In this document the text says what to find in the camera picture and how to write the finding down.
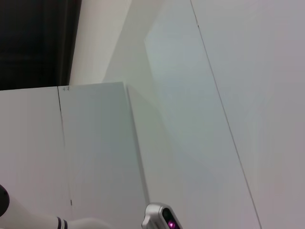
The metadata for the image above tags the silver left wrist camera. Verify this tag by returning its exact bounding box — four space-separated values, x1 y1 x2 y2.
142 202 184 229

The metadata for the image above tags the dark background curtain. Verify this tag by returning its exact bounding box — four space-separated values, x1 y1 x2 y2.
0 0 83 91

